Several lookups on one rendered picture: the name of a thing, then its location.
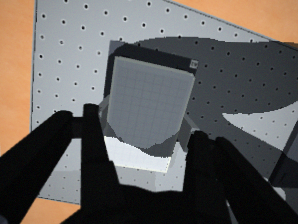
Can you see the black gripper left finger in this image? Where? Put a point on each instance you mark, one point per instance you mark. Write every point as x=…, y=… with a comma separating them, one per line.
x=25, y=167

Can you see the grey perforated base plate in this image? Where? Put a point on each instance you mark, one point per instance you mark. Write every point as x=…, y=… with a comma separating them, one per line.
x=245, y=88

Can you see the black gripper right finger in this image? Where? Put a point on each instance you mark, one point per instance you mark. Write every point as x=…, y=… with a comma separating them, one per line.
x=251, y=198

